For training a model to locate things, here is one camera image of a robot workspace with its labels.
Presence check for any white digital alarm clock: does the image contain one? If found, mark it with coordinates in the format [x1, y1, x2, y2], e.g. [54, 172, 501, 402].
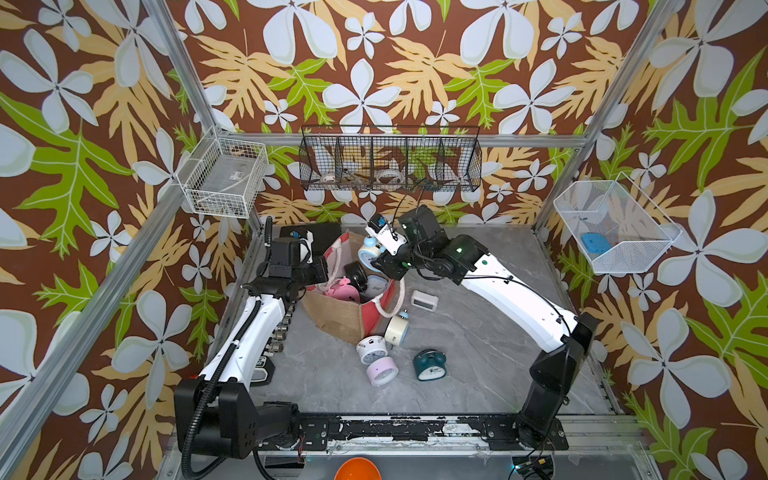
[411, 290, 439, 312]

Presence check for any light blue bell alarm clock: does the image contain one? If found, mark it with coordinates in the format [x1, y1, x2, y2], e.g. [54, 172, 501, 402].
[358, 236, 386, 273]

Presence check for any pink twin bell alarm clock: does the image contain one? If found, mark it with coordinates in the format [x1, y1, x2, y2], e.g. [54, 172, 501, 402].
[325, 277, 361, 303]

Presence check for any clear round alarm clock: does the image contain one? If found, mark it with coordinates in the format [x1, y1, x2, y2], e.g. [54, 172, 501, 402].
[361, 275, 390, 302]

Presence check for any burlap red Christmas canvas bag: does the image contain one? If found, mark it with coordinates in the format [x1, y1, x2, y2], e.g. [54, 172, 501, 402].
[301, 230, 405, 344]

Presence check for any white round alarm clock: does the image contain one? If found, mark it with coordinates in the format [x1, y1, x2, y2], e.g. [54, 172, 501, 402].
[356, 335, 389, 366]

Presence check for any dark green alarm clock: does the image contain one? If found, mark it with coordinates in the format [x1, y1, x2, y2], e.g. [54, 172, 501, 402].
[412, 349, 447, 382]

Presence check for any lilac round alarm clock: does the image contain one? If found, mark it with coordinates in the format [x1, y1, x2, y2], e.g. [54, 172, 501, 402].
[366, 356, 399, 387]

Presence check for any black twin bell alarm clock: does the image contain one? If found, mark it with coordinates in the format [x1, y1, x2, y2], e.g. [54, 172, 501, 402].
[344, 261, 368, 293]

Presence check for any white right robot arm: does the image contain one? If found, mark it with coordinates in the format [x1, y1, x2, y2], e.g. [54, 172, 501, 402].
[366, 206, 598, 449]

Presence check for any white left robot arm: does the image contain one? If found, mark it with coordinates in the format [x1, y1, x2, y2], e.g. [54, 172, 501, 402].
[174, 221, 329, 479]

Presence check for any cream round alarm clock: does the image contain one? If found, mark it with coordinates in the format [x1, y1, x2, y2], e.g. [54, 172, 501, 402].
[384, 312, 409, 346]

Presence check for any blue object in basket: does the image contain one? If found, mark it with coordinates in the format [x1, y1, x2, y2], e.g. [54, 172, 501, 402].
[581, 232, 613, 256]

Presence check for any orange bowl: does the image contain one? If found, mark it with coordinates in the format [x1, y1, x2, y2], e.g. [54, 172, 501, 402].
[334, 457, 382, 480]

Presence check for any black wire wall basket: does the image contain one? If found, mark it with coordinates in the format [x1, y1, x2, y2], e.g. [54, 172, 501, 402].
[297, 124, 483, 192]

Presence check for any white wire basket left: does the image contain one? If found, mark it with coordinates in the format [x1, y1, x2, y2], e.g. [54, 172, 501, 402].
[177, 128, 269, 219]

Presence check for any white wire basket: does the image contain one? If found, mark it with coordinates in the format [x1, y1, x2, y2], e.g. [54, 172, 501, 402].
[177, 128, 269, 219]
[554, 174, 682, 275]

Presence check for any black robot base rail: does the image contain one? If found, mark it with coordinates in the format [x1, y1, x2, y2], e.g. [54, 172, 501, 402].
[299, 412, 569, 451]

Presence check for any white wire basket right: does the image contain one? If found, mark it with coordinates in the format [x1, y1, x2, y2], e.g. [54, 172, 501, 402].
[554, 174, 682, 275]

